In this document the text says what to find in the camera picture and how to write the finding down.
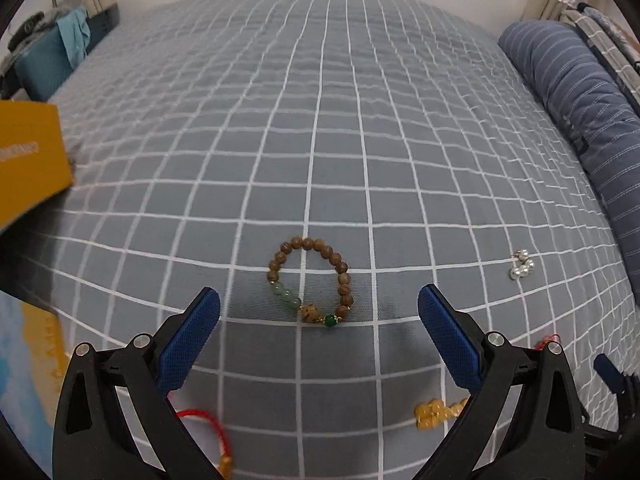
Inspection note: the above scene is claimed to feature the yellow amber bead bracelet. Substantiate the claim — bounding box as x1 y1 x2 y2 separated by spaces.
413 395 471 430

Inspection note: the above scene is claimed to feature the grey checked bed sheet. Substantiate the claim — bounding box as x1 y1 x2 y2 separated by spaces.
13 0 639 479

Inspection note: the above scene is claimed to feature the light blue cloth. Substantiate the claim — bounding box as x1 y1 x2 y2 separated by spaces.
56 6 91 68

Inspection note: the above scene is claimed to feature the teal suitcase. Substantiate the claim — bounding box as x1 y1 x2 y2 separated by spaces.
13 4 119 102

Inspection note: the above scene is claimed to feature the grey checked folded blanket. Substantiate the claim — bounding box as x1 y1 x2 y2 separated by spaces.
560 0 639 100

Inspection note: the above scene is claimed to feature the brown wooden bead bracelet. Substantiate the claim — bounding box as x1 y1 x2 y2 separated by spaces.
267 236 356 331

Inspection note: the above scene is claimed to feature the blue yellow cardboard shoebox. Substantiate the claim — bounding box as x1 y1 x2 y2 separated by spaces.
1 101 73 479

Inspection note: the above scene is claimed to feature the blue striped pillow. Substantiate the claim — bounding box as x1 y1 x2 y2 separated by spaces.
499 20 639 296

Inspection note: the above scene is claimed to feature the white pearl bead cluster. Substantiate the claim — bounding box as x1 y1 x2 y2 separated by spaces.
509 249 535 281

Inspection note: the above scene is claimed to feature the red string bracelet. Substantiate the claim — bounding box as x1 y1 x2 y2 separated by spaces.
174 407 236 478

